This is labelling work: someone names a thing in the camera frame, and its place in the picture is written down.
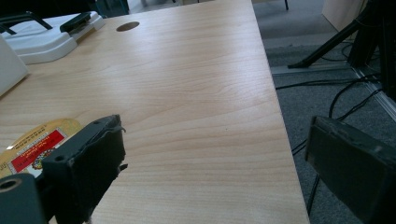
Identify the black cable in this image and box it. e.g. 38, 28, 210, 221
275, 74, 382, 91
328, 79, 384, 122
290, 139, 321, 217

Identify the white plastic base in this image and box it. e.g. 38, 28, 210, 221
0, 11, 106, 65

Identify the black stapler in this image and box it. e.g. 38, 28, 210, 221
59, 12, 92, 34

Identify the yellow packet with red label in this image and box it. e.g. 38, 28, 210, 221
0, 118, 82, 180

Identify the metal floor rail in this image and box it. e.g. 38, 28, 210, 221
270, 64, 396, 122

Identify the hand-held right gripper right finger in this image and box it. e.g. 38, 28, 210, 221
304, 116, 396, 224

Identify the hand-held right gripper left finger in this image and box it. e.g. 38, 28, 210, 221
41, 114, 129, 224

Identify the black metal frame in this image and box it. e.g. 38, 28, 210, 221
0, 10, 54, 35

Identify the light wooden panel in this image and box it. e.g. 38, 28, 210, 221
321, 0, 369, 32

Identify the black metal stand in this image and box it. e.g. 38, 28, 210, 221
288, 0, 396, 101

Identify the white box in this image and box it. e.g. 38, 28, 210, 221
0, 34, 30, 97

